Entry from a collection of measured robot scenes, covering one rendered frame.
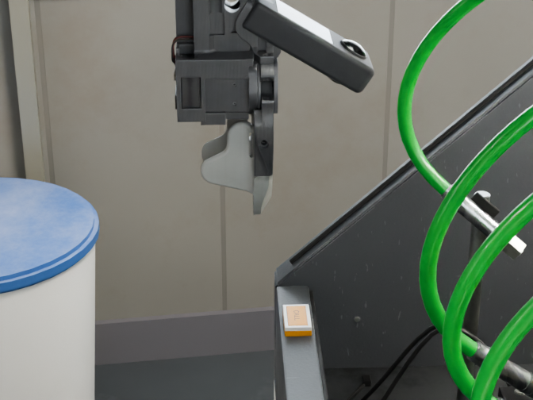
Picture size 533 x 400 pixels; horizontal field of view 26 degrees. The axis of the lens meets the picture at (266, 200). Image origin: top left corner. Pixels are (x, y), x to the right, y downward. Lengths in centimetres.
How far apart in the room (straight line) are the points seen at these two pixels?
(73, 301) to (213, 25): 146
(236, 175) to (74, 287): 138
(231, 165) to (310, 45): 12
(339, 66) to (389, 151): 190
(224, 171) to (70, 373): 149
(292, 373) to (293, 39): 44
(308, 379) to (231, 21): 45
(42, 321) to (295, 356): 109
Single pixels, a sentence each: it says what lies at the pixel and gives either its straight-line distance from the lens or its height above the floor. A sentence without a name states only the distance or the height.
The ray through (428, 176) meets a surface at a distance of 115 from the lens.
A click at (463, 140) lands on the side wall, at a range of 133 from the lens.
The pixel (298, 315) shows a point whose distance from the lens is 131.
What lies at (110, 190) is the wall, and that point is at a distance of 276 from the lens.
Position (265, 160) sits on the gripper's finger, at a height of 127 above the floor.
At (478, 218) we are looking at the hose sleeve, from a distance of 115.
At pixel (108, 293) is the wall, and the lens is 289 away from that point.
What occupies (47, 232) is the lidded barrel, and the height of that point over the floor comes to 59.
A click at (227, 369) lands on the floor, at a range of 293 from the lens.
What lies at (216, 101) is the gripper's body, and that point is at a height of 132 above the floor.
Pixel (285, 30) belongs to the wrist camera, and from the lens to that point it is 92.
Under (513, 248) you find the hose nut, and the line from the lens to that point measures 116.
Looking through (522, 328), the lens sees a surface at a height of 123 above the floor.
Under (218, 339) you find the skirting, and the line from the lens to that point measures 297.
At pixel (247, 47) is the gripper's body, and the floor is 136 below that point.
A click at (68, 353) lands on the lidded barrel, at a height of 36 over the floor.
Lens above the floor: 164
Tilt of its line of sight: 26 degrees down
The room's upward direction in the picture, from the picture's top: straight up
